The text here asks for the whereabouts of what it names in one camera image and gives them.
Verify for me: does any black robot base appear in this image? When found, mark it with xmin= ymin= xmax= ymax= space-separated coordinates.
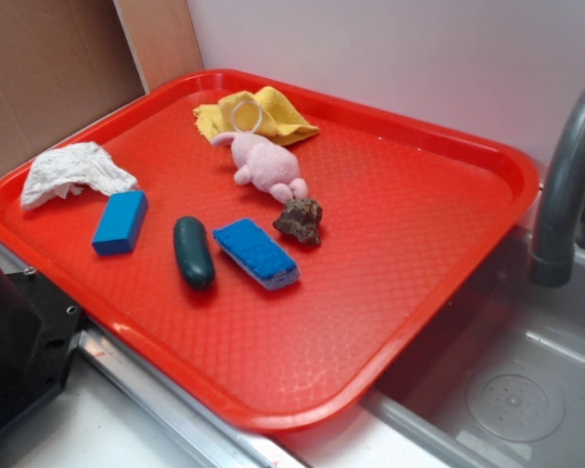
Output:
xmin=0 ymin=267 xmax=82 ymax=437

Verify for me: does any blue wooden block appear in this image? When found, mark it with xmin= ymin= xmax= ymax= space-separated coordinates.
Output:
xmin=92 ymin=190 xmax=148 ymax=256

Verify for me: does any dark brown rock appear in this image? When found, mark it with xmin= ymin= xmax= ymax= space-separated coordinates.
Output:
xmin=273 ymin=198 xmax=323 ymax=246

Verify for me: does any red plastic tray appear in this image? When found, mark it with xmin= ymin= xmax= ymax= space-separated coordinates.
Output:
xmin=0 ymin=70 xmax=539 ymax=433

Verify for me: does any blue scrubbing sponge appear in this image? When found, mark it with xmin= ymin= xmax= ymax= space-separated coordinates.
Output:
xmin=213 ymin=218 xmax=300 ymax=292

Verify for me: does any pink plush bunny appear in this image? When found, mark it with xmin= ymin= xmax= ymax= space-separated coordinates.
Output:
xmin=211 ymin=132 xmax=309 ymax=205

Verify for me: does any dark green toy cucumber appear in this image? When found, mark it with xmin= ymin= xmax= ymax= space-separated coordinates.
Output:
xmin=174 ymin=216 xmax=215 ymax=292

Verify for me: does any yellow cloth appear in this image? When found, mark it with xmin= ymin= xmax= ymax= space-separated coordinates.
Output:
xmin=193 ymin=86 xmax=320 ymax=146

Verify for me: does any white crumpled paper towel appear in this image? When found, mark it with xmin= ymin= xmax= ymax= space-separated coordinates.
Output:
xmin=20 ymin=142 xmax=137 ymax=211

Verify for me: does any grey toy sink basin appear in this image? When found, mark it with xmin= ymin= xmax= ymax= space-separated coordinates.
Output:
xmin=363 ymin=230 xmax=585 ymax=467

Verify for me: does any brown cardboard panel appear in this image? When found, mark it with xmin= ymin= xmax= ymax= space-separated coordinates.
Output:
xmin=0 ymin=1 xmax=204 ymax=176

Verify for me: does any grey toy faucet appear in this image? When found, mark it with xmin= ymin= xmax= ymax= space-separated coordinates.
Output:
xmin=527 ymin=90 xmax=585 ymax=288

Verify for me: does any white elastic ring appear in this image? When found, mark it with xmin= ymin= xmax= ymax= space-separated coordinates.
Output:
xmin=231 ymin=100 xmax=264 ymax=134

